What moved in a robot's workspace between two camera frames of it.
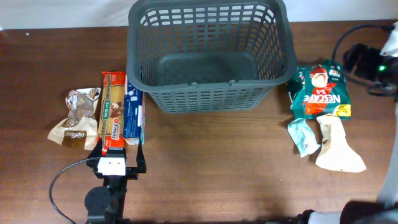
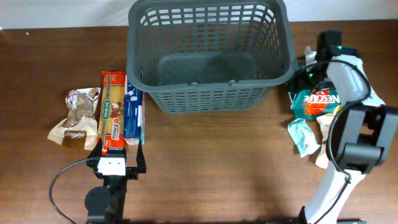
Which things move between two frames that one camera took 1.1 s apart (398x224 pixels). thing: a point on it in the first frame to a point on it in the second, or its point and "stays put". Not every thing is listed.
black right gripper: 370,56 to 303,83
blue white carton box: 134,113 stays put
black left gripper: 132,173 stays put
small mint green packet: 303,137 stays put
